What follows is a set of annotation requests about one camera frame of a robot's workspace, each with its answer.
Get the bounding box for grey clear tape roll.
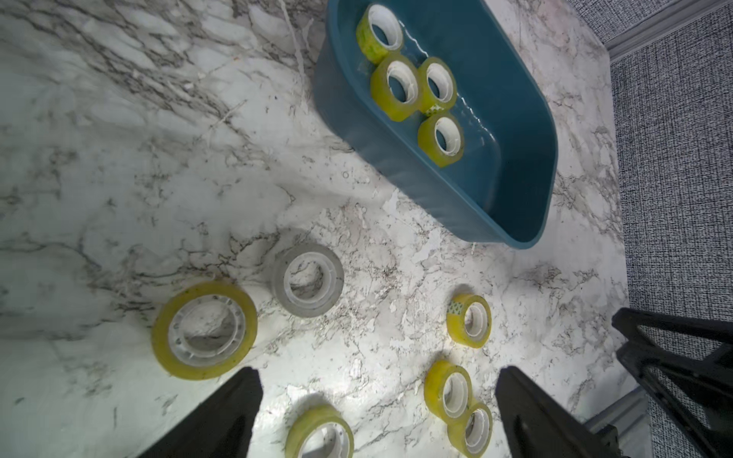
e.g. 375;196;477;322
272;244;345;318

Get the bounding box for yellow tape roll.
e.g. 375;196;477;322
370;53;420;122
356;3;404;65
447;402;492;457
152;282;258;381
417;57;457;116
424;360;473;425
417;113;466;168
447;294;492;348
284;405;355;458

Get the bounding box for aluminium frame rails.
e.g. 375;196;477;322
583;0;733;458

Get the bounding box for yellow tape roll bottom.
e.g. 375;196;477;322
447;402;492;457

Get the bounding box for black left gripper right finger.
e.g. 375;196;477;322
496;366;622;457

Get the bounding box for teal storage box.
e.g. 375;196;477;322
312;1;559;249

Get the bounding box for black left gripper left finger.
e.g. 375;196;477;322
142;368;263;457

